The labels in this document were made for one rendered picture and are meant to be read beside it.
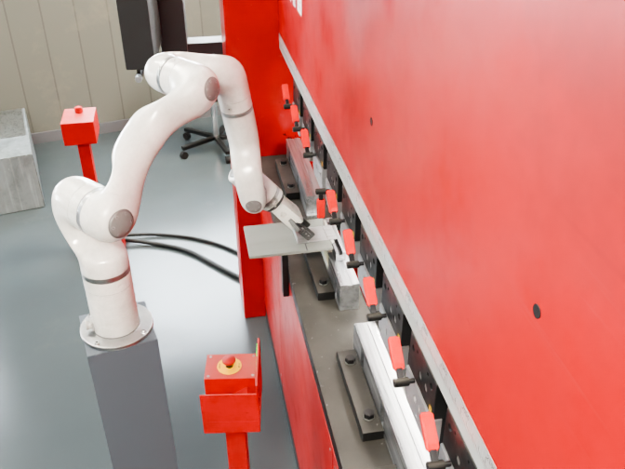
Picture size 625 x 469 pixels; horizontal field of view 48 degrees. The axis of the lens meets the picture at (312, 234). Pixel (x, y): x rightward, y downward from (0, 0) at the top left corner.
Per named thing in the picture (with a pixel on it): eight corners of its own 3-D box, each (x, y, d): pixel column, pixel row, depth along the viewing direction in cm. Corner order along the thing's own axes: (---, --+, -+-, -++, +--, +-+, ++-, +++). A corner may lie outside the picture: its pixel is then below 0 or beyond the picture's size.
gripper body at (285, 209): (284, 199, 212) (307, 221, 218) (277, 183, 220) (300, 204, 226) (265, 215, 213) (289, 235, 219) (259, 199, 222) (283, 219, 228)
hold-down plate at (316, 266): (301, 248, 243) (300, 241, 241) (316, 247, 244) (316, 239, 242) (317, 301, 218) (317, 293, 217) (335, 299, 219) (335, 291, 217)
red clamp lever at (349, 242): (341, 229, 170) (348, 267, 167) (358, 227, 170) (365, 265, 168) (339, 231, 171) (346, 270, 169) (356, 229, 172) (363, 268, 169)
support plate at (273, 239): (243, 228, 232) (243, 226, 232) (322, 221, 236) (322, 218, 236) (249, 259, 217) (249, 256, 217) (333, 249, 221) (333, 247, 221)
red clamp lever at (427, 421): (418, 412, 120) (429, 473, 117) (441, 409, 121) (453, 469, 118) (416, 413, 122) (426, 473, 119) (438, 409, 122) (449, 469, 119)
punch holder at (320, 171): (312, 170, 227) (312, 123, 218) (339, 168, 228) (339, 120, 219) (322, 193, 214) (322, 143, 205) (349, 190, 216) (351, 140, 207)
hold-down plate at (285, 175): (274, 165, 296) (274, 158, 295) (287, 164, 297) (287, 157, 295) (285, 200, 271) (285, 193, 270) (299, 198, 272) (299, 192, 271)
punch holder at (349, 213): (339, 236, 194) (340, 183, 185) (369, 234, 195) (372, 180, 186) (352, 267, 181) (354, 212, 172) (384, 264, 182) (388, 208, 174)
